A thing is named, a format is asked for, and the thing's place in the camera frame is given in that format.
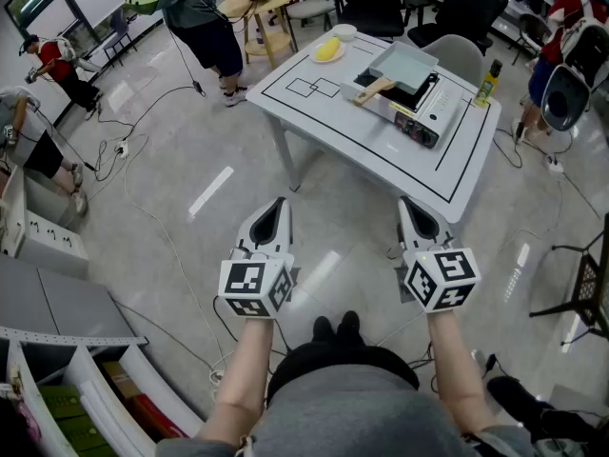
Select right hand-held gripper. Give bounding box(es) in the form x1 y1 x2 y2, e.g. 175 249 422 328
397 195 482 314

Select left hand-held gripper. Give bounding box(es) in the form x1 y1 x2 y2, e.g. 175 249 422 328
217 196 297 322

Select white portable induction cooktop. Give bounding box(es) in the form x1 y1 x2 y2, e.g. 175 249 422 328
340 70 465 150

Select square pale green pan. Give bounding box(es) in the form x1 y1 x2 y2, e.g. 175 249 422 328
352 40 440 109

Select person's right forearm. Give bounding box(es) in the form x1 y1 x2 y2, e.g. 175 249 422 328
425 308 500 436

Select person's left forearm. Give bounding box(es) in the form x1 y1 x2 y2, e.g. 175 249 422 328
197 318 276 447

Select white table with black lines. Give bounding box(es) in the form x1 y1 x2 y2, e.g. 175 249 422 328
246 30 503 226

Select person's black shoe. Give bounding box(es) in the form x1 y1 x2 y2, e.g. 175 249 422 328
311 315 337 344
336 309 363 345

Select person's black shorts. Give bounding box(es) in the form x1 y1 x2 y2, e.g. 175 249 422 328
265 343 421 405

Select yellow oil bottle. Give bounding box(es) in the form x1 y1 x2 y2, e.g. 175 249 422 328
474 58 504 109

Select black metal mesh chair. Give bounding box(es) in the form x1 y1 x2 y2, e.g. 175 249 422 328
528 214 609 347

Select grey shell chair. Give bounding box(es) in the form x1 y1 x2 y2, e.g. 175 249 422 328
421 33 484 75

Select white plate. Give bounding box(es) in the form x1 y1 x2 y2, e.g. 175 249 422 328
309 40 347 65

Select yellow corn cob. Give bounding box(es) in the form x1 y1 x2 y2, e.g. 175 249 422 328
315 36 342 62

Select dark grey white-rimmed pod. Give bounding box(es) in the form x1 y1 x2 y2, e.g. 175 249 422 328
540 24 609 132

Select white shelving unit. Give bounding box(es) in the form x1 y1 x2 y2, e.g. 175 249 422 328
0 326 206 457

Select person's grey shirt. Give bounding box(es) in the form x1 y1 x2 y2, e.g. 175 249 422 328
156 373 541 457

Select grey cabinet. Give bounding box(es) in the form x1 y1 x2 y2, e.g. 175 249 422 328
0 253 149 347

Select red box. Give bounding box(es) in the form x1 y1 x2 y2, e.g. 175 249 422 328
131 391 187 441

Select white drawer unit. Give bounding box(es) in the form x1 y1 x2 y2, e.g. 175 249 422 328
0 164 90 280

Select black office chair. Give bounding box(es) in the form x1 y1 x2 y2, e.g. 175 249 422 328
407 0 510 57
340 0 416 40

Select round wooden side table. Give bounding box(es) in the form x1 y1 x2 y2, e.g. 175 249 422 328
217 0 299 70

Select dark folding chair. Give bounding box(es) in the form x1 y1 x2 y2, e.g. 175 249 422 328
103 9 138 69

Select green box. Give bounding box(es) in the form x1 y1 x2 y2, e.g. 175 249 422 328
37 385 119 457

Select white floor cable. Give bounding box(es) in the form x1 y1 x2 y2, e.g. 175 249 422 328
122 133 234 389

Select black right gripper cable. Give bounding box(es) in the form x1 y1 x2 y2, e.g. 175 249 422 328
407 340 439 394

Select black floor cable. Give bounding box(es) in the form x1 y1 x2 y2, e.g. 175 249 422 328
92 85 206 184

